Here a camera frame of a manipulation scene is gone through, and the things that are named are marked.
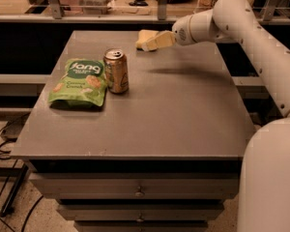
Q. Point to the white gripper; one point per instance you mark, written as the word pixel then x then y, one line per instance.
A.
pixel 181 32

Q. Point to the yellow sponge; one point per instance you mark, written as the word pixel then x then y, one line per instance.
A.
pixel 143 36

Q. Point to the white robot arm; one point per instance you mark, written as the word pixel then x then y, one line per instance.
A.
pixel 264 192

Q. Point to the gold soda can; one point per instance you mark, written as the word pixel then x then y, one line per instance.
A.
pixel 116 70

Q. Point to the green snack bag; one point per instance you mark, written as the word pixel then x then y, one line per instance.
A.
pixel 83 84

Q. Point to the grey drawer cabinet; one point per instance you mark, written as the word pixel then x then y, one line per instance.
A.
pixel 179 132

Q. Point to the top drawer knob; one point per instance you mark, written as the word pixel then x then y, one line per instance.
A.
pixel 139 192

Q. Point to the drawer knob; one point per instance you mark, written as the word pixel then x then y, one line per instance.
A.
pixel 140 218
pixel 139 192

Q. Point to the lower drawer knob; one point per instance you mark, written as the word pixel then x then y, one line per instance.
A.
pixel 140 218

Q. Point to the black metal stand leg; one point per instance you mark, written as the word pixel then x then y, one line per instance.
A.
pixel 19 175

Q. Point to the grey metal shelf rail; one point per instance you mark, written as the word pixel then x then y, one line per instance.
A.
pixel 128 11

